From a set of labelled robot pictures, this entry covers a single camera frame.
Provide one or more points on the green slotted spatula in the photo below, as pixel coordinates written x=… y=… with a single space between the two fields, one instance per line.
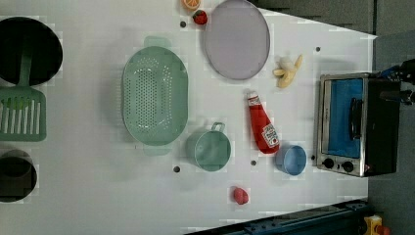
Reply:
x=23 y=108

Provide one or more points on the green mug with handle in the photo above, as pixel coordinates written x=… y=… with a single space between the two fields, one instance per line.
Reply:
x=209 y=149

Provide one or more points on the blue cup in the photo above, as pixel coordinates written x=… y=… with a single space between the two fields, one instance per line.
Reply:
x=291 y=159

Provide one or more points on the red toy strawberry front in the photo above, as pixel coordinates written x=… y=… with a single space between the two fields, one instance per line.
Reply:
x=240 y=196

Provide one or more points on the blue metal frame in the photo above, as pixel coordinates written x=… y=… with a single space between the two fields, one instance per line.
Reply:
x=338 y=219

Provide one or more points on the toy orange slice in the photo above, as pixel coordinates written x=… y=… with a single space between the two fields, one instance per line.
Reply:
x=191 y=5

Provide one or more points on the small black round pot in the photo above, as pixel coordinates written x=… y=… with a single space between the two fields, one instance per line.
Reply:
x=18 y=176

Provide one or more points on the peeled toy banana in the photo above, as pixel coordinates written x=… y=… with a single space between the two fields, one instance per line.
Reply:
x=287 y=71

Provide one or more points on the yellow red clamp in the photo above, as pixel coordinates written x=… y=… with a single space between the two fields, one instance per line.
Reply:
x=375 y=226

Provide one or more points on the green oval colander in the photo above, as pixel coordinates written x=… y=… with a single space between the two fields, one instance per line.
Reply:
x=154 y=89

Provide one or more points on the red toy strawberry near plate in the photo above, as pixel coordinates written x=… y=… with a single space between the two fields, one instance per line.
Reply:
x=200 y=17

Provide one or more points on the grey round plate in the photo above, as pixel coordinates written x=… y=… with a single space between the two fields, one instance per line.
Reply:
x=237 y=39

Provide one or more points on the toaster oven with blue door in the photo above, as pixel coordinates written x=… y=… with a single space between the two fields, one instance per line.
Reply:
x=357 y=131

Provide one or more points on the red felt ketchup bottle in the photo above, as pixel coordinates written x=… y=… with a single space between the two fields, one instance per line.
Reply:
x=264 y=132

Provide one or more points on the large black round pan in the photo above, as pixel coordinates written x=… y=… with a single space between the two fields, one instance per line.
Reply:
x=47 y=50

